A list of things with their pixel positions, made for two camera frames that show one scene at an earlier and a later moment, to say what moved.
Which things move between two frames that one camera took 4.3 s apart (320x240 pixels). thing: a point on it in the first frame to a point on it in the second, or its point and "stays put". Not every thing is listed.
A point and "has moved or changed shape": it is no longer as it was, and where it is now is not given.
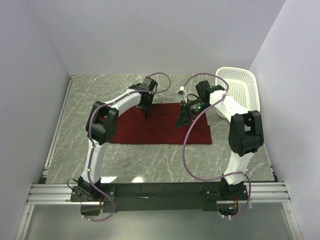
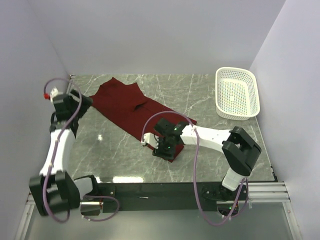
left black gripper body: [147, 105] to [84, 105]
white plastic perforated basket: [241, 86] stays put
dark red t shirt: [133, 128] has moved or changed shape
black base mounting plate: [161, 196] stays put
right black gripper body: [196, 107] to [166, 149]
